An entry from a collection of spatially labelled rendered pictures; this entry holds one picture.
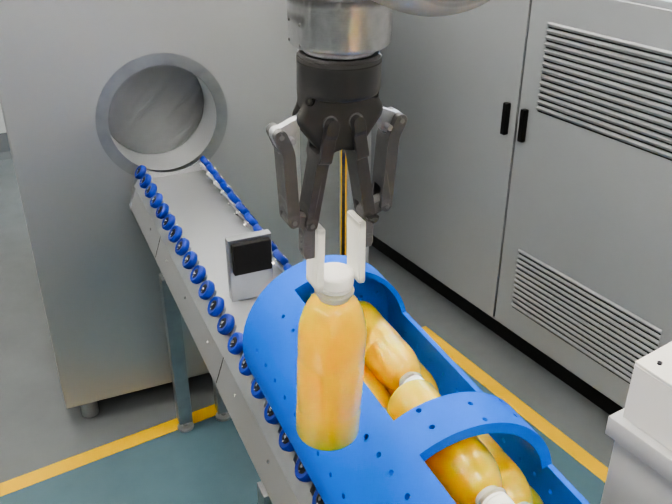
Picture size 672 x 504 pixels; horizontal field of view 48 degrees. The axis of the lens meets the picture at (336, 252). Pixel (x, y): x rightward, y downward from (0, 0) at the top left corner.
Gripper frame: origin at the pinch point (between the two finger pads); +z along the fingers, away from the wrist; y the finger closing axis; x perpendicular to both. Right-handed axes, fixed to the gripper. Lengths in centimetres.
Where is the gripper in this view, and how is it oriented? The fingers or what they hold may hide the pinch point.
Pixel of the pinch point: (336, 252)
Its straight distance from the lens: 76.3
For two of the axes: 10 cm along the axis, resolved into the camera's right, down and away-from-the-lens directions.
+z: -0.1, 8.7, 4.9
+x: 4.1, 4.5, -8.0
